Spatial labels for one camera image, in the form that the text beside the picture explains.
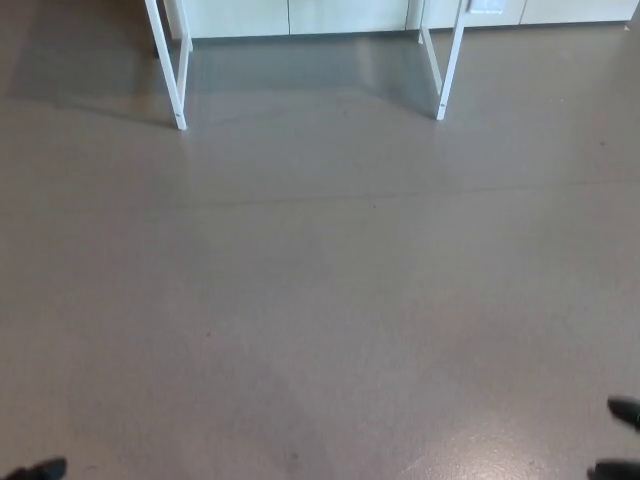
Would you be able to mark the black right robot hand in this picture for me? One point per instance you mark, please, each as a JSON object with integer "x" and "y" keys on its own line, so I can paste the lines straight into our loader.
{"x": 625, "y": 412}

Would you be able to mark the white desk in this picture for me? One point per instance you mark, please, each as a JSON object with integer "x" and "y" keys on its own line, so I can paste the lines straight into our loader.
{"x": 179, "y": 117}

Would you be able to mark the white cabinet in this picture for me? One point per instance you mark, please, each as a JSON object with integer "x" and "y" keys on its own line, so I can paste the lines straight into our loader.
{"x": 350, "y": 15}

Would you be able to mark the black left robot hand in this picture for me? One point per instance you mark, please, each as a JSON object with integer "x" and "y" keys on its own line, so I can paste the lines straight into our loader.
{"x": 40, "y": 471}

